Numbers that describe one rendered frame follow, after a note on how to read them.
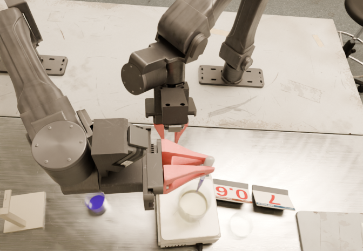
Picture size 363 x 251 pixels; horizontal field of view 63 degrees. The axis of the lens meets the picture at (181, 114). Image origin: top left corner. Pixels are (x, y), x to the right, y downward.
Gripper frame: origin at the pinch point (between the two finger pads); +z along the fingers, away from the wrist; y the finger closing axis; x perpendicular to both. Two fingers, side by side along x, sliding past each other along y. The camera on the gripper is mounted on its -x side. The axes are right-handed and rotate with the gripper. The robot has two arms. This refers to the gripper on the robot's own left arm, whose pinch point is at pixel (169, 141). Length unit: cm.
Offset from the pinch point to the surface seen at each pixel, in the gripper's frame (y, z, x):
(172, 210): -0.3, 10.3, -10.2
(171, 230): -0.7, 12.2, -13.5
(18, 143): -37.6, 7.6, 13.0
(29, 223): -31.2, 17.0, -4.9
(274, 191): 26.0, 14.9, -2.2
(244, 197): 17.5, 13.6, -4.7
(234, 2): 72, 0, 202
